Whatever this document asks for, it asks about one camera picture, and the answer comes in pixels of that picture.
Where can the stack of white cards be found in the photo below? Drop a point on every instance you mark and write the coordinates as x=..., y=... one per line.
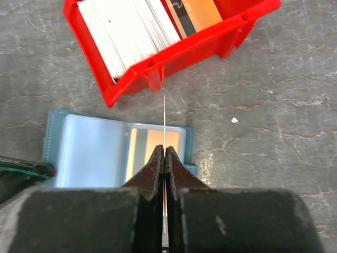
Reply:
x=127, y=32

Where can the red plastic bin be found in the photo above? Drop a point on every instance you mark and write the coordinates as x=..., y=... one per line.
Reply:
x=239, y=17

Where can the gold card in bin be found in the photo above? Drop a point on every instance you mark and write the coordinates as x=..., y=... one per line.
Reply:
x=192, y=16

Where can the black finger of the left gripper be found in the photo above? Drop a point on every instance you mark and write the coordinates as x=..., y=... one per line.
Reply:
x=18, y=175

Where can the blue leather card holder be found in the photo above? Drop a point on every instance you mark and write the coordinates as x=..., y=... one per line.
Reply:
x=90, y=151

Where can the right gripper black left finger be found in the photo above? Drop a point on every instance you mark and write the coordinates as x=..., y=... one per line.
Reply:
x=124, y=219

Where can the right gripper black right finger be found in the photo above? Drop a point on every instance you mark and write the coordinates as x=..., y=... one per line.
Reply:
x=205, y=219

